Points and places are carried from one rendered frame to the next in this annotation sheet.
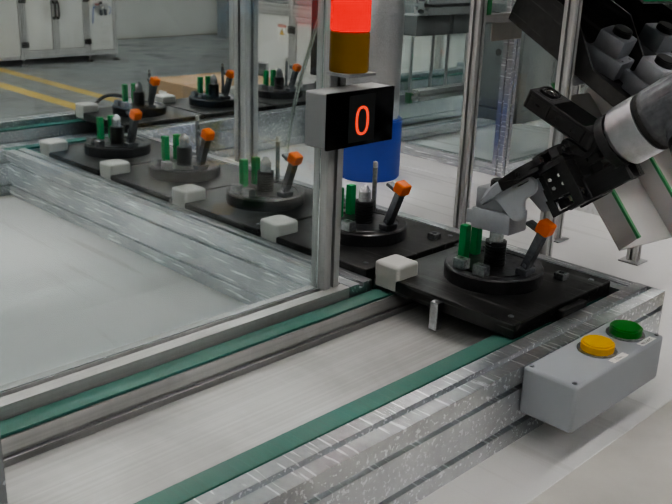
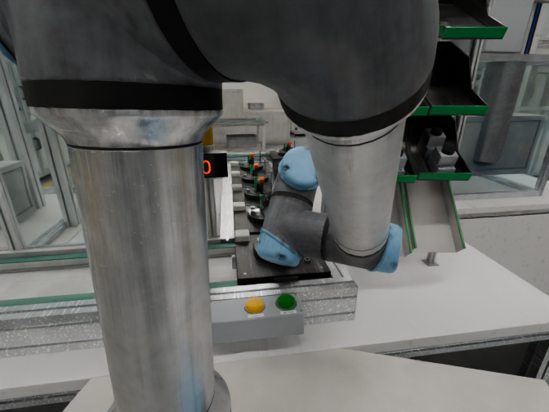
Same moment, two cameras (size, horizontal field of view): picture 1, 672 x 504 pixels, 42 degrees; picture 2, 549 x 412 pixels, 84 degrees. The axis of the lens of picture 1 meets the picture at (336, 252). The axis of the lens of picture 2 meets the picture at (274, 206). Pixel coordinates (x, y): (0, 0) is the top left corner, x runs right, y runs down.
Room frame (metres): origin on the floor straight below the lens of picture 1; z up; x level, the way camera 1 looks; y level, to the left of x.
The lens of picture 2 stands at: (0.56, -0.68, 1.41)
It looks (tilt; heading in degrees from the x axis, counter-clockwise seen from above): 21 degrees down; 37
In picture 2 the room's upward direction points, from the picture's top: straight up
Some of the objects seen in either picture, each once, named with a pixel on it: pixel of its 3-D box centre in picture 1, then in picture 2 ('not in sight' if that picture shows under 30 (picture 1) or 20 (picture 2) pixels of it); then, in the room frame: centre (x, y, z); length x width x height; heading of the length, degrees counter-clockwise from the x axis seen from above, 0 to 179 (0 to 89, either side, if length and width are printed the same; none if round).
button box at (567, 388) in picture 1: (593, 371); (255, 317); (0.97, -0.32, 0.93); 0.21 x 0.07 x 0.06; 136
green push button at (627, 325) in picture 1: (625, 332); (286, 302); (1.02, -0.37, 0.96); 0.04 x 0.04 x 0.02
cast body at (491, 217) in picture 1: (493, 203); not in sight; (1.19, -0.22, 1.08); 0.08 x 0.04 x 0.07; 46
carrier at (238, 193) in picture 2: not in sight; (260, 185); (1.53, 0.13, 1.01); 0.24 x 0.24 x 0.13; 46
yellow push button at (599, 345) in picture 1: (597, 348); (254, 306); (0.97, -0.32, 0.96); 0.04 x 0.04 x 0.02
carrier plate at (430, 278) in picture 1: (492, 282); (277, 254); (1.18, -0.23, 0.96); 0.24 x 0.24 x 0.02; 46
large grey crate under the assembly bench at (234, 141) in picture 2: not in sight; (241, 141); (5.16, 3.65, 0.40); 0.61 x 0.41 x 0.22; 136
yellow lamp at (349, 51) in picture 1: (349, 51); (203, 135); (1.13, -0.01, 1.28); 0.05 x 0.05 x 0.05
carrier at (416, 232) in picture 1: (363, 208); (266, 205); (1.36, -0.04, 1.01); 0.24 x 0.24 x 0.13; 46
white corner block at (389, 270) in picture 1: (396, 273); (242, 238); (1.18, -0.09, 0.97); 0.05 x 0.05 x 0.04; 46
